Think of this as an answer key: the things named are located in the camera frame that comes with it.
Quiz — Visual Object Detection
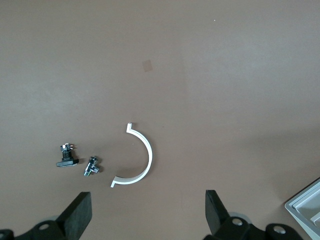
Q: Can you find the translucent tape patch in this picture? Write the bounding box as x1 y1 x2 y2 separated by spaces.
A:
141 59 154 73

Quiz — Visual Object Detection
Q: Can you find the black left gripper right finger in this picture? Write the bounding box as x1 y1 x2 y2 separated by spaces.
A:
203 189 251 240

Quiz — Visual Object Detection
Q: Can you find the small chrome valve fitting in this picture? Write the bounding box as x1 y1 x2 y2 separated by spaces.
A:
83 155 103 178

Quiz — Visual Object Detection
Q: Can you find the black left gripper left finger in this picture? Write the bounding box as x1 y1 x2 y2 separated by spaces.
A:
17 191 93 240

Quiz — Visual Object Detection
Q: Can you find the black flat-cap switch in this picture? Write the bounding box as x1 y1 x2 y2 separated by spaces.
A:
55 143 80 168

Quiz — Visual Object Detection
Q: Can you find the white drawer cabinet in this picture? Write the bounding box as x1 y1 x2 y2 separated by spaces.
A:
284 176 320 240

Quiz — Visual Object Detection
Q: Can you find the white half-ring clamp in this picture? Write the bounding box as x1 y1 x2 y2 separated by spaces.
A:
110 121 153 189

